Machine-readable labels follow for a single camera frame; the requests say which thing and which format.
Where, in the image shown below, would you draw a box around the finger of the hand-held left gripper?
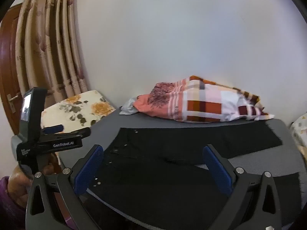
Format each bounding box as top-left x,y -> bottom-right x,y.
42,124 -> 65,135
40,127 -> 92,141

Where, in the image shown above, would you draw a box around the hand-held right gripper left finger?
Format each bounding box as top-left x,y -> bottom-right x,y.
25,144 -> 105,230

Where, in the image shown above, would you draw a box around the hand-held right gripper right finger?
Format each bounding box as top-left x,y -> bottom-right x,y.
202,144 -> 282,230

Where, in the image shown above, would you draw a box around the black pants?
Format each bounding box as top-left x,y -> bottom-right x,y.
79,121 -> 301,230

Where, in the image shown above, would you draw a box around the person's left forearm purple sleeve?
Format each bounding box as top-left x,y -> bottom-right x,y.
0,176 -> 27,230

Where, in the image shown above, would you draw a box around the person's left hand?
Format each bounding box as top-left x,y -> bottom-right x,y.
6,152 -> 61,209

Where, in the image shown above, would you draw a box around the floral cream pillow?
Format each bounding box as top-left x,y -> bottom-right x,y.
40,90 -> 117,135

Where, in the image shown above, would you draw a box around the grey bed mattress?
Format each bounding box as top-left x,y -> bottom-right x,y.
58,107 -> 305,230

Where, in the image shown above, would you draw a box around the brown wooden door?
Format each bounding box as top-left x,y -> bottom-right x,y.
0,5 -> 27,135

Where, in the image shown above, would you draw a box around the light grey cloth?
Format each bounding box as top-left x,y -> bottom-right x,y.
119,97 -> 140,115

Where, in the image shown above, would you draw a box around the orange plaid blanket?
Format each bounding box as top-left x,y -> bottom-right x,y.
133,75 -> 275,124

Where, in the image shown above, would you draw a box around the beige patterned curtain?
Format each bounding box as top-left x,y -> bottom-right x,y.
15,0 -> 90,104

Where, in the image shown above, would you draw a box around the white spotted cloth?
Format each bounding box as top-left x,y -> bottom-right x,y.
289,112 -> 307,161

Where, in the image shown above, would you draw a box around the metal door handle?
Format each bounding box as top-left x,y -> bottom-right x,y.
7,94 -> 20,113

